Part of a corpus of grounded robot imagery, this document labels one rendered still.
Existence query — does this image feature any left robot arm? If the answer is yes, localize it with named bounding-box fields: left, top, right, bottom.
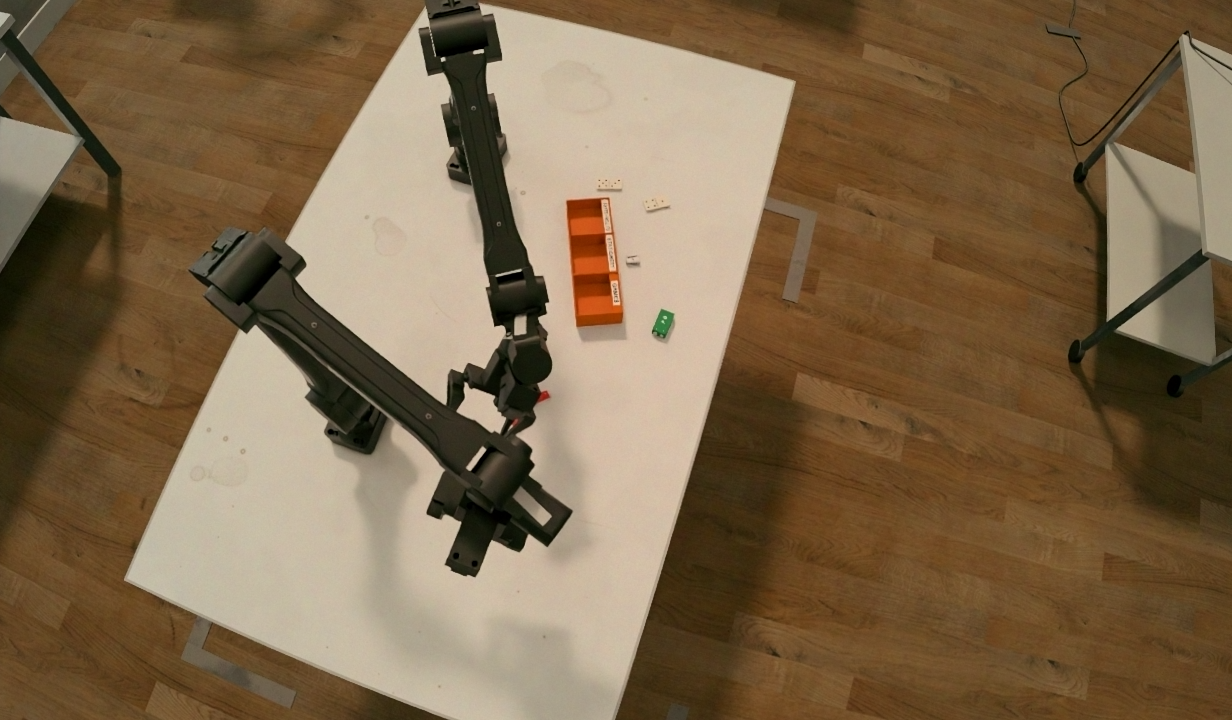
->
left=418, top=0, right=553, bottom=420

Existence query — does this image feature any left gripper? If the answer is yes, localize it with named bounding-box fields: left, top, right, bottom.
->
left=446, top=344, right=537, bottom=438

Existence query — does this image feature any green 9v battery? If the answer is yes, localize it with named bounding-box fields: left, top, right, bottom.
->
left=650, top=309, right=674, bottom=339

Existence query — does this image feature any orange open-top bin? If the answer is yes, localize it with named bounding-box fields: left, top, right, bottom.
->
left=565, top=197, right=623, bottom=327

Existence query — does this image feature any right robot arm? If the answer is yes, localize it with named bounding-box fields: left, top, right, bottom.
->
left=188, top=227, right=573, bottom=578

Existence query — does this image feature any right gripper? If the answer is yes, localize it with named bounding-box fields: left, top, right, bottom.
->
left=426, top=470, right=529, bottom=554

